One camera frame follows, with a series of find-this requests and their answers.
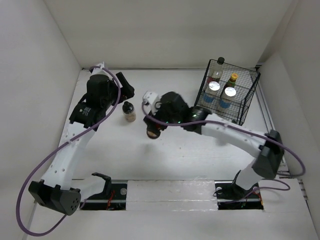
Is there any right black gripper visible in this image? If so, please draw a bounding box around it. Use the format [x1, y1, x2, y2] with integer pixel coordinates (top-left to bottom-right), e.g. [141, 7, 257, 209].
[144, 100, 181, 135]

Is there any black-cap spice jar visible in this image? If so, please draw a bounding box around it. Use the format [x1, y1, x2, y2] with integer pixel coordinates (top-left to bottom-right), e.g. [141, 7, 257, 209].
[122, 101, 136, 123]

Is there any red-lid dark sauce jar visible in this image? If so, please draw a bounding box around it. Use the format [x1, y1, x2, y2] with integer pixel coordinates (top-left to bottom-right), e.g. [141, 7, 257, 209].
[146, 129, 161, 140]

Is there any silver-lid blue-label shaker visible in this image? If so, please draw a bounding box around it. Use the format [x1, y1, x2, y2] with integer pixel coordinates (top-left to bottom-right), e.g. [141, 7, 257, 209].
[219, 87, 237, 110]
[203, 81, 220, 104]

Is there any tall clear black-cap bottle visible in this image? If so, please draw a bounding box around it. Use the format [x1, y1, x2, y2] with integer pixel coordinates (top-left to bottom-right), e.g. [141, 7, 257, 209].
[207, 57, 225, 84]

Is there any yellow-cap brown sauce bottle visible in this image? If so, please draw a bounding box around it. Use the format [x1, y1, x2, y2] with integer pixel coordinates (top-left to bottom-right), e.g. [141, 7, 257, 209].
[226, 73, 239, 88]

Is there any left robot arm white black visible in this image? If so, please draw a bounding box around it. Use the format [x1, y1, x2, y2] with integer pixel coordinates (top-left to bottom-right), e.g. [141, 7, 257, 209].
[28, 69, 135, 216]

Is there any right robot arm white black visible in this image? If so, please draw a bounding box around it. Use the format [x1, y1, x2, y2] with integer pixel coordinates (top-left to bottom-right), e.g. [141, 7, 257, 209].
[142, 91, 284, 201]

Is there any white foam strip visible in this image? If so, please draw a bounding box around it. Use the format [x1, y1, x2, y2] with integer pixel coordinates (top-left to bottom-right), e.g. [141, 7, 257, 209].
[126, 180, 218, 212]

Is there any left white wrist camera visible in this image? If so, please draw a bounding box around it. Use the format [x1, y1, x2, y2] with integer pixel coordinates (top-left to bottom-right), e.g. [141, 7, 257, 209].
[89, 61, 106, 76]

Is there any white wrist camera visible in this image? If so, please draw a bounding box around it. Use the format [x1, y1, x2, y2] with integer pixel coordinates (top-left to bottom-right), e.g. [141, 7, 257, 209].
[89, 61, 106, 76]
[142, 91, 160, 115]

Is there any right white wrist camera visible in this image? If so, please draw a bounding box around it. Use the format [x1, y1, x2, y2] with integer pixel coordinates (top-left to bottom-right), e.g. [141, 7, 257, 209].
[142, 91, 160, 115]

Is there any black wire basket rack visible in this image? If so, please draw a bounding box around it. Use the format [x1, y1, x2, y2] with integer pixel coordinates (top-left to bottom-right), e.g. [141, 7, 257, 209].
[194, 57, 261, 126]

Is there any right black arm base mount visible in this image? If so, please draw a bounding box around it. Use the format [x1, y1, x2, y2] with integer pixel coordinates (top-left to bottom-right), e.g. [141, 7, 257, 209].
[212, 180, 264, 210]

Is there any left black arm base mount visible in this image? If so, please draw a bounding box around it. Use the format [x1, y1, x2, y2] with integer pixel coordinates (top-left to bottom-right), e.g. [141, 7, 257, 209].
[79, 172, 128, 211]

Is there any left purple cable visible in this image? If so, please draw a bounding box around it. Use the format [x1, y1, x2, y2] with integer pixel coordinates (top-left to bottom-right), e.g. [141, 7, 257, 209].
[16, 65, 122, 236]

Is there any purple cable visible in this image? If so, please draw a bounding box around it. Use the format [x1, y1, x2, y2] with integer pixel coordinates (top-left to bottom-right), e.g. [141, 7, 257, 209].
[141, 99, 306, 203]
[16, 65, 122, 236]

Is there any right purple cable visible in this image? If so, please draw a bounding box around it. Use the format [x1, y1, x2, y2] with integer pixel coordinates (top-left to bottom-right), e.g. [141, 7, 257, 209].
[141, 99, 306, 203]

